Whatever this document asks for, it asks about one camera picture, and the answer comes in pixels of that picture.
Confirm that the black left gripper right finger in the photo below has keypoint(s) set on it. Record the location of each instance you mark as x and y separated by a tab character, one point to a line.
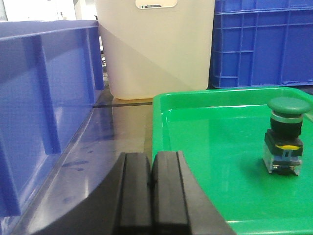
180	206

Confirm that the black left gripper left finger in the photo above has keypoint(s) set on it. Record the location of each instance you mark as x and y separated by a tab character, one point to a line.
120	204

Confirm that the green mushroom push button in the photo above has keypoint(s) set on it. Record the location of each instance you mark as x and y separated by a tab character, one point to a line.
283	148

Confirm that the green plastic tray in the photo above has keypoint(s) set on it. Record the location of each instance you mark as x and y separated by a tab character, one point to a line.
221	133

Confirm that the blue source bin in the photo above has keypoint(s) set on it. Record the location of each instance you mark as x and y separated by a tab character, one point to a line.
50	77

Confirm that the white plastic bin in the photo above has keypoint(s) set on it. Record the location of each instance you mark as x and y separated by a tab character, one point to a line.
156	46

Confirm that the stacked blue ribbed crate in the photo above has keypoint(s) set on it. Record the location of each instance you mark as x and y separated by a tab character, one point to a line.
262	43

